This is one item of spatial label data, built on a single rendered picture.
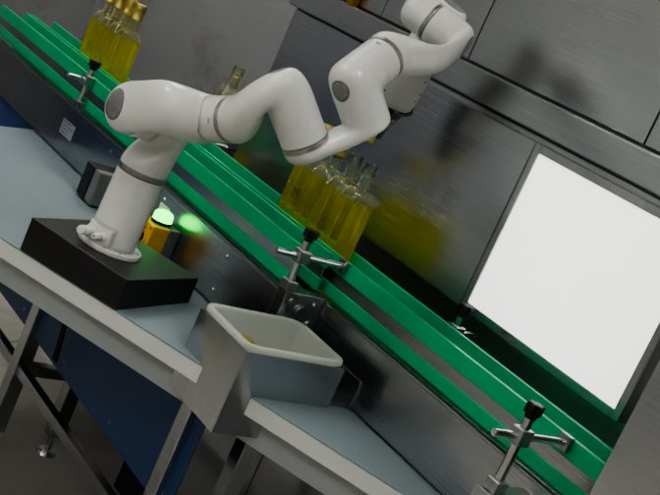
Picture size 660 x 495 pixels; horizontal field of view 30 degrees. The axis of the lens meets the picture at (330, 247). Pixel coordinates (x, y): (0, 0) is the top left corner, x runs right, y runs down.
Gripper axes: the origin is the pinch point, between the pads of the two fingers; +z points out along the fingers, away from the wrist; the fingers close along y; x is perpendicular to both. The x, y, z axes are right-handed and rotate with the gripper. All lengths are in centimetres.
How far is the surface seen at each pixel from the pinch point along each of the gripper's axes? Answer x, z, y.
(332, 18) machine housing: -46.3, -2.5, -12.1
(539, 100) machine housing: 21.0, -24.3, -12.5
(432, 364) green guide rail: 53, 17, 4
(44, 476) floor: -27, 132, 2
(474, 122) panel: 11.3, -12.3, -11.7
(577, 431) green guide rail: 79, 6, -4
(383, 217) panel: 5.7, 16.3, -11.8
